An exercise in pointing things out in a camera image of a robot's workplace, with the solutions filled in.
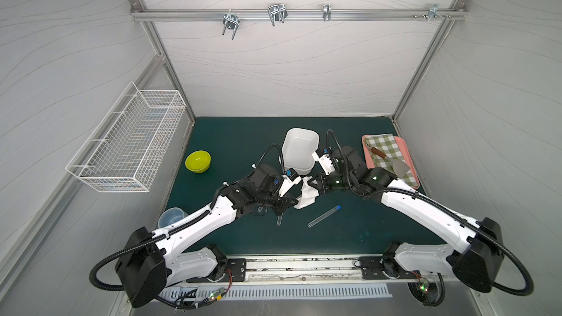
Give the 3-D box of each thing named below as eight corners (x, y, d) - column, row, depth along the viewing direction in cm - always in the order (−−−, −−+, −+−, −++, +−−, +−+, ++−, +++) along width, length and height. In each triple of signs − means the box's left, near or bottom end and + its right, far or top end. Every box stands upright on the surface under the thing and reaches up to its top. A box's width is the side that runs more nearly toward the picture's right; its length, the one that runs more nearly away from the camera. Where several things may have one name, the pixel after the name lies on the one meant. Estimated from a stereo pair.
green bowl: (185, 173, 99) (182, 168, 96) (191, 154, 105) (189, 150, 103) (208, 173, 99) (206, 168, 96) (213, 154, 105) (211, 150, 103)
